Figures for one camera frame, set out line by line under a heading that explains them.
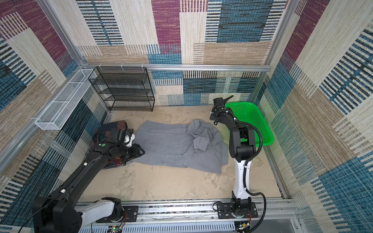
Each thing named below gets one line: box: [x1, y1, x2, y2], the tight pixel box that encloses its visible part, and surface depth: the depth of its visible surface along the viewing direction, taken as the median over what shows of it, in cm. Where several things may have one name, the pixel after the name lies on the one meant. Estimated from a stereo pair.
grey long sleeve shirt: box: [132, 118, 229, 175], surface depth 96 cm
